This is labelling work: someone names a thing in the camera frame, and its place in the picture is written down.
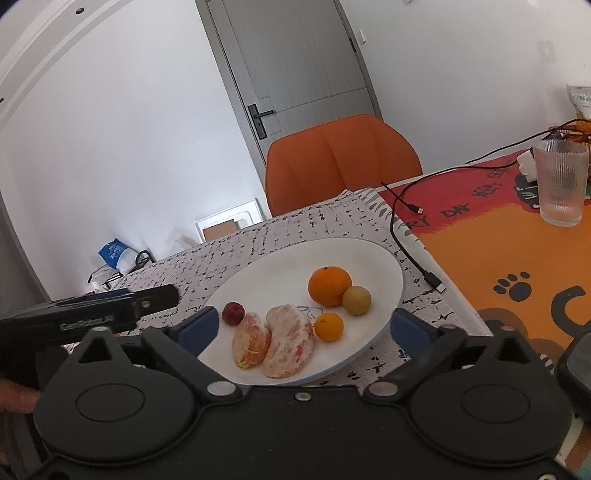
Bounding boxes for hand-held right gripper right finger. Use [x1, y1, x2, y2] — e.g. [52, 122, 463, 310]
[362, 307, 541, 407]

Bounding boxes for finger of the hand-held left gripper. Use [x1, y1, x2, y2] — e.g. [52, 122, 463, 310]
[90, 287, 132, 301]
[127, 284, 181, 320]

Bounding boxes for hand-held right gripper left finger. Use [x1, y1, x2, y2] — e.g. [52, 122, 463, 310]
[69, 307, 243, 407]

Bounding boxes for peeled grapefruit piece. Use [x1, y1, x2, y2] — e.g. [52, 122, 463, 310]
[232, 312, 272, 370]
[262, 305, 317, 379]

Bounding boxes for yellow-brown round fruit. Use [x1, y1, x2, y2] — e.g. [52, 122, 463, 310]
[342, 285, 371, 316]

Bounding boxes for small orange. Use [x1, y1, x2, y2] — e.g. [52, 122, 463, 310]
[314, 312, 345, 343]

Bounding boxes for large orange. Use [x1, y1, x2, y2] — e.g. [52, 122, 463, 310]
[308, 266, 353, 308]

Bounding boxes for white plate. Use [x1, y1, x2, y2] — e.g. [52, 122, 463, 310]
[198, 237, 404, 386]

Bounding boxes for person's left hand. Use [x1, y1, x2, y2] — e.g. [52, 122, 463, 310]
[0, 377, 41, 412]

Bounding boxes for blue plastic bag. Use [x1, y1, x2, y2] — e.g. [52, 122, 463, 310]
[98, 239, 139, 272]

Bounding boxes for brown cardboard piece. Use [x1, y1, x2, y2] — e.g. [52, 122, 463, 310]
[203, 220, 241, 241]

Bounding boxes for orange cartoon table mat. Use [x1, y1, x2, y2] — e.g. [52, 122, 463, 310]
[379, 148, 591, 476]

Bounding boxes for white foam board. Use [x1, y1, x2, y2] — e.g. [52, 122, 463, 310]
[194, 198, 264, 243]

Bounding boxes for white black-patterned tablecloth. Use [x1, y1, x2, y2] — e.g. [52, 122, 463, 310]
[62, 187, 495, 388]

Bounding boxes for black phone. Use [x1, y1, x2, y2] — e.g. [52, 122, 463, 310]
[556, 330, 591, 416]

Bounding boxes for orange chair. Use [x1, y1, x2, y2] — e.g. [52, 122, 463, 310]
[264, 114, 423, 217]

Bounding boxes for white charger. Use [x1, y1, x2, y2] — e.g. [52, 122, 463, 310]
[516, 150, 539, 183]

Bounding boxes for ribbed clear glass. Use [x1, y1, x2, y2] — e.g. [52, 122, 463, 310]
[533, 140, 591, 227]

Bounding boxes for snack bag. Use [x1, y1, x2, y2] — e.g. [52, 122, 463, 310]
[566, 83, 591, 123]

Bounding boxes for grey door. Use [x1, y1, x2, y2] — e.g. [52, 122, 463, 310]
[194, 0, 384, 153]

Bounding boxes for black cable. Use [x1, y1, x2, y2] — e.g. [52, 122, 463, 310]
[390, 171, 448, 294]
[379, 159, 520, 215]

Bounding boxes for black door handle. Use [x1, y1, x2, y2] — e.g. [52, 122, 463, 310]
[247, 104, 275, 139]

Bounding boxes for red and yellow wires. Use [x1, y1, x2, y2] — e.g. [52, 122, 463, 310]
[545, 119, 591, 144]

